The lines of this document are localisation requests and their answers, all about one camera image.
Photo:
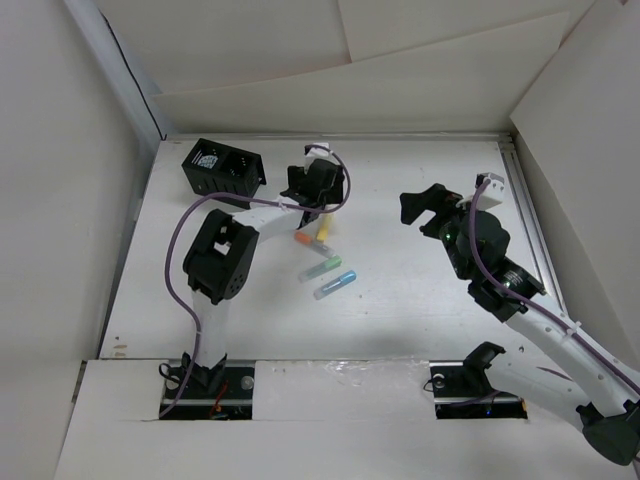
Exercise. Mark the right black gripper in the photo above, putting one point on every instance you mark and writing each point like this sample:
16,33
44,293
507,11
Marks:
437,198

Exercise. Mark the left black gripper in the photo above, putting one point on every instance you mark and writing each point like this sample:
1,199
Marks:
333,196

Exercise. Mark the yellow highlighter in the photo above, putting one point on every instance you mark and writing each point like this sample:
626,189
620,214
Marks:
323,231

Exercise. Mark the blue-lidded small jar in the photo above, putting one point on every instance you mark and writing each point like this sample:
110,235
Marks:
206,161

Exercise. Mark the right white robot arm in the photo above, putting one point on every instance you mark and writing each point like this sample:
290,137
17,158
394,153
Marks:
595,392

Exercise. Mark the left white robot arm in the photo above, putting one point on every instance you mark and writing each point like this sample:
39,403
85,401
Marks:
218,262

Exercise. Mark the orange highlighter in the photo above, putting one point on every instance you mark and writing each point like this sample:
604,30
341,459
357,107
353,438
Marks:
313,244

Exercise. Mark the green highlighter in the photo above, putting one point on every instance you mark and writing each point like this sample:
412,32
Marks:
320,269

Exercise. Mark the blue highlighter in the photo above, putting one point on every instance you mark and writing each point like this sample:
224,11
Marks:
335,285

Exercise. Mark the black two-compartment organizer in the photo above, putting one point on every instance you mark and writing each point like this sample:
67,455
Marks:
237,171

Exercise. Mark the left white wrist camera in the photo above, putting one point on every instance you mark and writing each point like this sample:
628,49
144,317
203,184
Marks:
314,151

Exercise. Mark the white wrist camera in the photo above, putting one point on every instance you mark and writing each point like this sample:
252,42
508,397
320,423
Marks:
493,190
314,151

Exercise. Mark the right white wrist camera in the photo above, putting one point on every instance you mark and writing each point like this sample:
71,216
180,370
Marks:
493,190

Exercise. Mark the aluminium rail right edge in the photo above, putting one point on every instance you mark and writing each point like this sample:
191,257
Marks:
542,262

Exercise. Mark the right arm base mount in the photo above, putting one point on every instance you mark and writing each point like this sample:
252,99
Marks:
461,389

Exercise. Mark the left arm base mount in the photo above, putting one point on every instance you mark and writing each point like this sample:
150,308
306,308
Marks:
223,393

